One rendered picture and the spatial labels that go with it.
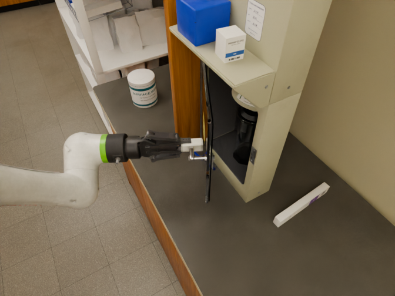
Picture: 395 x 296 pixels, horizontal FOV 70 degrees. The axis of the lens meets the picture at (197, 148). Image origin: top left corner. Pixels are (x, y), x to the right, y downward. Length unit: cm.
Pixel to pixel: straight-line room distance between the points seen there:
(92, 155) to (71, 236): 138
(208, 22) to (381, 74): 57
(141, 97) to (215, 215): 69
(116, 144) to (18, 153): 209
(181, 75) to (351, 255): 83
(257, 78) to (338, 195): 70
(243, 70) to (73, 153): 54
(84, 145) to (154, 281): 125
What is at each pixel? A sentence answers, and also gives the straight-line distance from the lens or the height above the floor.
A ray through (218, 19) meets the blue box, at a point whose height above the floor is 156.
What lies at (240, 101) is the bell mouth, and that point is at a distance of 87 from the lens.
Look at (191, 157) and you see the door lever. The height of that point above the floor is 121.
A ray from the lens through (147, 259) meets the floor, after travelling 202.
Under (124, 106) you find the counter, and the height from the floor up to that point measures 94.
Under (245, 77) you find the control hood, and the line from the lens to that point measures 64.
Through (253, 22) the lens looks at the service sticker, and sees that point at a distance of 71.
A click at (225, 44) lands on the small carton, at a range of 66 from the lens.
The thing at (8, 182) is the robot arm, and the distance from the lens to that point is 77.
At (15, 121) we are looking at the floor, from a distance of 328.
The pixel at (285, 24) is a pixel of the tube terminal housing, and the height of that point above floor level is 161.
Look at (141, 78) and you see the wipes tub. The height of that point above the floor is 109.
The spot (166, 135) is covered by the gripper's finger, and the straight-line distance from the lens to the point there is 87.
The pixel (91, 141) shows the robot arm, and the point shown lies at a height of 125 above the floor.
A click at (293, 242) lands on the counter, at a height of 94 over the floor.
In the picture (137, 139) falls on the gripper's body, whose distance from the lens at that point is 89.
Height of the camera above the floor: 187
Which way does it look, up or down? 48 degrees down
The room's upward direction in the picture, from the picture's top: straight up
